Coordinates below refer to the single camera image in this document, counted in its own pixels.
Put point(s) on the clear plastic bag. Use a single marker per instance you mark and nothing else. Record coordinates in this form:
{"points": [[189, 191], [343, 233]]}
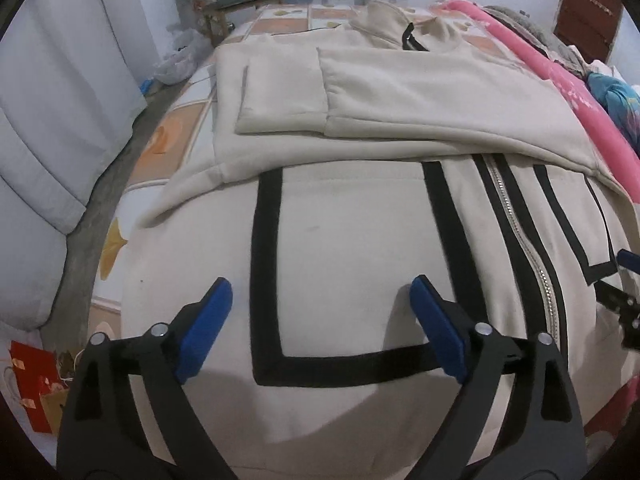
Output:
{"points": [[180, 57]]}

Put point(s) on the white curtain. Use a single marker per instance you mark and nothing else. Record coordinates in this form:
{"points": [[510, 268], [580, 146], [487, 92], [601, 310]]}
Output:
{"points": [[60, 110]]}

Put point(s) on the tile patterned table mat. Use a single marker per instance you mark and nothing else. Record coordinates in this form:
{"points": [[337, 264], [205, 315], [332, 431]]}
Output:
{"points": [[170, 130]]}

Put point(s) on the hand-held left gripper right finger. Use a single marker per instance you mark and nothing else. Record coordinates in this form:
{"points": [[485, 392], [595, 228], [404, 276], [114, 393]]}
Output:
{"points": [[439, 327]]}

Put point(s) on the small blue object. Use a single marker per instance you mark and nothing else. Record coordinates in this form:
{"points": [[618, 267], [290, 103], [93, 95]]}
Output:
{"points": [[146, 86]]}

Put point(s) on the blue printed cloth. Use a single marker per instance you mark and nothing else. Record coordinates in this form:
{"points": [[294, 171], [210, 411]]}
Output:
{"points": [[615, 95]]}

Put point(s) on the brown wooden door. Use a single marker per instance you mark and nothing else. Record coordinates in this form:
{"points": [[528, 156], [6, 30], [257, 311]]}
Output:
{"points": [[585, 15]]}

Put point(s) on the grey patterned pillow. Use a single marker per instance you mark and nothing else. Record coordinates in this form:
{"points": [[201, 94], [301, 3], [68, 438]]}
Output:
{"points": [[520, 17]]}

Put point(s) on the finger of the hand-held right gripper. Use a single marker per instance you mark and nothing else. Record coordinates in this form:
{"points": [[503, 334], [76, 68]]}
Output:
{"points": [[620, 300], [630, 258]]}

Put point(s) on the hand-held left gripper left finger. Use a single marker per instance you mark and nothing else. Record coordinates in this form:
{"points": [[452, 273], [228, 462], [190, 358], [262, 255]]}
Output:
{"points": [[205, 330]]}

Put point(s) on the red paper bag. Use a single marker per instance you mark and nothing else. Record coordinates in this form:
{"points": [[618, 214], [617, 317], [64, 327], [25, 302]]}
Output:
{"points": [[30, 390]]}

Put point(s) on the wooden chair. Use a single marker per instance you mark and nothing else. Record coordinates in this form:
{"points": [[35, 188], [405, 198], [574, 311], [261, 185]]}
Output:
{"points": [[240, 2]]}

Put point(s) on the pink floral blanket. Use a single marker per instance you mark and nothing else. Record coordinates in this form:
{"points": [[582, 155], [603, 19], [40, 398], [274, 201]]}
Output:
{"points": [[595, 120]]}

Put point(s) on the cream zip jacket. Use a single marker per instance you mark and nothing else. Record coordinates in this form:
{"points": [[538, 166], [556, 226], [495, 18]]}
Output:
{"points": [[350, 240]]}

